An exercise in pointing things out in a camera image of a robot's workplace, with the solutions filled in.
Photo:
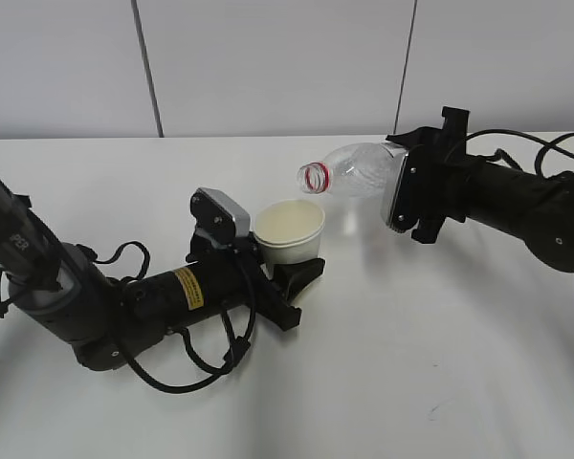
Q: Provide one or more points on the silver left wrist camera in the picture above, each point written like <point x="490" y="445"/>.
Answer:
<point x="219" y="219"/>

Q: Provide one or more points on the clear plastic water bottle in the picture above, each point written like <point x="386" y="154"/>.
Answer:
<point x="358" y="170"/>

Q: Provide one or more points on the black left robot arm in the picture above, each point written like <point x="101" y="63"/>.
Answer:
<point x="106" y="320"/>

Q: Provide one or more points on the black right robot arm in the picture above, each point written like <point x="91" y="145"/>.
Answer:
<point x="536" y="209"/>

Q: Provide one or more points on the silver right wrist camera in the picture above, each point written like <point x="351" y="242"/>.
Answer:
<point x="402" y="199"/>

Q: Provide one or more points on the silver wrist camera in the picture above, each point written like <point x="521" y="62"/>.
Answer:
<point x="219" y="219"/>
<point x="402" y="199"/>

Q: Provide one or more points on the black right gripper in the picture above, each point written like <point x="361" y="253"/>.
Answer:
<point x="442" y="182"/>

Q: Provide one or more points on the white paper cup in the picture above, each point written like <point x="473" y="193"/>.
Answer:
<point x="289" y="232"/>

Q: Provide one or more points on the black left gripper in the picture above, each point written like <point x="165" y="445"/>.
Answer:
<point x="234" y="274"/>

